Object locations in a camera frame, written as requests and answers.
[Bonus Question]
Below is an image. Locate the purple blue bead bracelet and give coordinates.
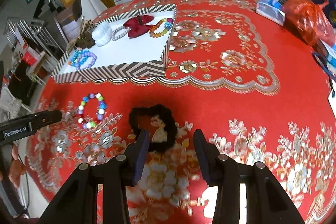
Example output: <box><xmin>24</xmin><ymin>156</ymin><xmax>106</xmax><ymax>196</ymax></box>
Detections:
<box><xmin>73</xmin><ymin>50</ymin><xmax>98</xmax><ymax>71</ymax></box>

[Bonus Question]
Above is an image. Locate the leopard print hair bow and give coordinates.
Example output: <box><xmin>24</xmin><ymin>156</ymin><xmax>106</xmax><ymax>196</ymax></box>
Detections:
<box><xmin>66</xmin><ymin>18</ymin><xmax>96</xmax><ymax>53</ymax></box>

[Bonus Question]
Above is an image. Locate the pearl bracelet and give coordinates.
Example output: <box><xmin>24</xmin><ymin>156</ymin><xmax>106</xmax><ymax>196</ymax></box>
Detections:
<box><xmin>111</xmin><ymin>26</ymin><xmax>131</xmax><ymax>42</ymax></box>

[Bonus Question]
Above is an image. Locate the white fluffy scrunchie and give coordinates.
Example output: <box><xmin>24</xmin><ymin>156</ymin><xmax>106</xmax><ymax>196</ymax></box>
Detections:
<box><xmin>91</xmin><ymin>22</ymin><xmax>112</xmax><ymax>47</ymax></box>

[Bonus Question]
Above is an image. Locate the dark red hair bow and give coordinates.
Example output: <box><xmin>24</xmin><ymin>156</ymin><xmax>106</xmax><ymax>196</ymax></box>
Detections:
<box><xmin>123</xmin><ymin>15</ymin><xmax>154</xmax><ymax>39</ymax></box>

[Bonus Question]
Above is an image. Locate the orange bead bracelet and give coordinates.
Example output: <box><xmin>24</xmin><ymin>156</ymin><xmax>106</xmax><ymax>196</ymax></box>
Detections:
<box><xmin>148</xmin><ymin>17</ymin><xmax>174</xmax><ymax>39</ymax></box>

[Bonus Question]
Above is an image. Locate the white striped jewelry tray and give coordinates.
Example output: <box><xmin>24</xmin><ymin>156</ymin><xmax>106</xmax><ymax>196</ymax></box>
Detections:
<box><xmin>52</xmin><ymin>3</ymin><xmax>179</xmax><ymax>84</ymax></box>

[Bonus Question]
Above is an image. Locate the left hand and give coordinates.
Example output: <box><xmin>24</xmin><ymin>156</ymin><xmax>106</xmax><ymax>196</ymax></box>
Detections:
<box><xmin>8</xmin><ymin>144</ymin><xmax>26</xmax><ymax>189</ymax></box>

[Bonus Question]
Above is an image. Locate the black fluffy scrunchie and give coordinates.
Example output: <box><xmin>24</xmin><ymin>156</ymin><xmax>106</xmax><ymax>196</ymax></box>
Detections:
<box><xmin>129</xmin><ymin>105</ymin><xmax>178</xmax><ymax>153</ymax></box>

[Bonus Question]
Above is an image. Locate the red floral tablecloth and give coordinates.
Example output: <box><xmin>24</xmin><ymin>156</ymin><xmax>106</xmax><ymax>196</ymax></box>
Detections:
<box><xmin>26</xmin><ymin>0</ymin><xmax>335</xmax><ymax>223</ymax></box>

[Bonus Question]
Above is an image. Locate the metal stair railing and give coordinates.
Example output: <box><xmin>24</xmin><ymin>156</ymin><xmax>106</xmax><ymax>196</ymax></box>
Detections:
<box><xmin>4</xmin><ymin>17</ymin><xmax>66</xmax><ymax>60</ymax></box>

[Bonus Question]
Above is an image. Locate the grey jacket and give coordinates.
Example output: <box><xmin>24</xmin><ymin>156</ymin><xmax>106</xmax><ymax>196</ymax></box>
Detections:
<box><xmin>72</xmin><ymin>0</ymin><xmax>108</xmax><ymax>22</ymax></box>

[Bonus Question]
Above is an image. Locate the blue tissue pack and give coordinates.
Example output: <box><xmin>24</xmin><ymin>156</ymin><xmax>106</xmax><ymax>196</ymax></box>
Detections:
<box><xmin>256</xmin><ymin>0</ymin><xmax>285</xmax><ymax>26</ymax></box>

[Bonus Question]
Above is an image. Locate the red plastic bag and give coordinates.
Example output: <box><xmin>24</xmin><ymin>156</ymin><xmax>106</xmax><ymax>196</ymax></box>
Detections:
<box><xmin>281</xmin><ymin>0</ymin><xmax>335</xmax><ymax>47</ymax></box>

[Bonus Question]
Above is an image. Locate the pastel multicolour bead bracelet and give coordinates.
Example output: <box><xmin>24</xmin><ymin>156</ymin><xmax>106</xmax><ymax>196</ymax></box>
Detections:
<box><xmin>77</xmin><ymin>93</ymin><xmax>108</xmax><ymax>130</ymax></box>

